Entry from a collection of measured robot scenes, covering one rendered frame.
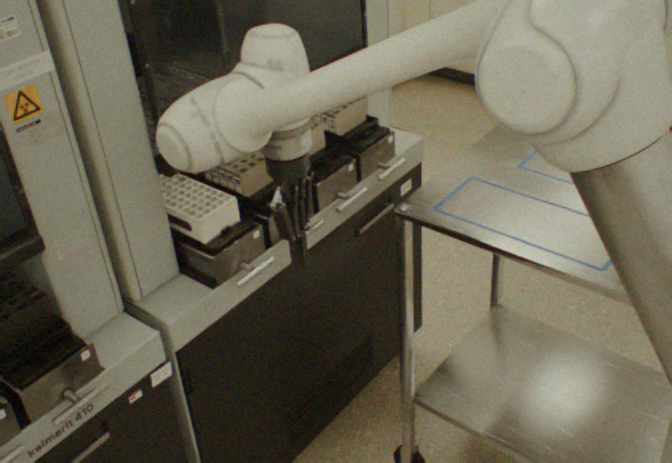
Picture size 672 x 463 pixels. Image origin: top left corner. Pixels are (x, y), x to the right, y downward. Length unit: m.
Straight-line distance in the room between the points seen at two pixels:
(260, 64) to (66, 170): 0.36
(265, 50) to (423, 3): 2.77
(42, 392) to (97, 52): 0.54
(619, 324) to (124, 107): 1.72
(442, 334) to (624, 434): 0.76
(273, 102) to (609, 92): 0.48
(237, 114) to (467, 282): 1.70
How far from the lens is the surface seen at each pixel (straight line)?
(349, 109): 1.80
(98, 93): 1.32
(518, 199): 1.57
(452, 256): 2.76
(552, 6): 0.71
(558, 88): 0.68
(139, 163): 1.41
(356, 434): 2.19
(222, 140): 1.08
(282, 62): 1.18
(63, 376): 1.36
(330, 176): 1.68
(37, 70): 1.25
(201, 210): 1.52
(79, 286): 1.42
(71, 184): 1.34
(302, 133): 1.25
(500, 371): 1.97
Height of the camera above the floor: 1.68
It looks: 34 degrees down
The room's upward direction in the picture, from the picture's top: 4 degrees counter-clockwise
